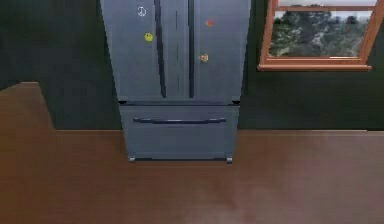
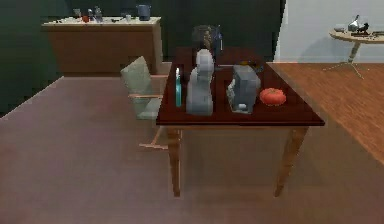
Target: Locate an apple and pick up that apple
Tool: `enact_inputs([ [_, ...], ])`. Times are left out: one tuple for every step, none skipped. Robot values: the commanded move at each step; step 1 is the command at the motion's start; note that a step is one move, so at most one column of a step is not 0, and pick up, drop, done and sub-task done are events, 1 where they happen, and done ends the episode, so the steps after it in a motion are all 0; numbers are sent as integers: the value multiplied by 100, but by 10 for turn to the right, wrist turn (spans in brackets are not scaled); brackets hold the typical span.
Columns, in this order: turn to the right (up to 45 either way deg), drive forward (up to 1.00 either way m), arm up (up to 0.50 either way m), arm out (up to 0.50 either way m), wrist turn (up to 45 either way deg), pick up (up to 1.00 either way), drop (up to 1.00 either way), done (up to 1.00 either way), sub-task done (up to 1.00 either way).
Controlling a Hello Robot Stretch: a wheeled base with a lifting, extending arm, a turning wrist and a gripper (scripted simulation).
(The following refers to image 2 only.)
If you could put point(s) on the blue grey pot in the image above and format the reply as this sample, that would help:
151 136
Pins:
143 12

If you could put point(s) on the teal spray bottle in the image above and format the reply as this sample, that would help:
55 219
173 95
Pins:
178 91

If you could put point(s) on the round beige side table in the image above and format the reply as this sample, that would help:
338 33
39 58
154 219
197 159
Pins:
358 38

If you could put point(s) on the brown wooden sideboard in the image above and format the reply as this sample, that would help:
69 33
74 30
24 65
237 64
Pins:
103 46

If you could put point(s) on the dark red wooden table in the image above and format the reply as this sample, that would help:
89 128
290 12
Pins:
240 115

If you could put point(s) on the grey box appliance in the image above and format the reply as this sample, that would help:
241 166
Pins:
245 88

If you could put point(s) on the silver kettle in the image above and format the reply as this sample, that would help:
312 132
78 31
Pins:
353 24

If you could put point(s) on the dark glass vase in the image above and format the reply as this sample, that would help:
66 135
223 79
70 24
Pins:
206 38

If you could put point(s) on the small red cup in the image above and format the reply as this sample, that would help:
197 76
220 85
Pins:
85 18

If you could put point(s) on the red tomato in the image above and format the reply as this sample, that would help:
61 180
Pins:
272 96

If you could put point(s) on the grey bust statue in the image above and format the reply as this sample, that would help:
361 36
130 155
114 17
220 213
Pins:
200 90

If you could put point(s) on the small dark object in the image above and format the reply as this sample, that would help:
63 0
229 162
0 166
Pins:
362 28

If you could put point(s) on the grey glass bottle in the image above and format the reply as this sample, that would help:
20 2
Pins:
98 14

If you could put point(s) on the grey green wooden chair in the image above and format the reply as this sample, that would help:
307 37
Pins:
140 83

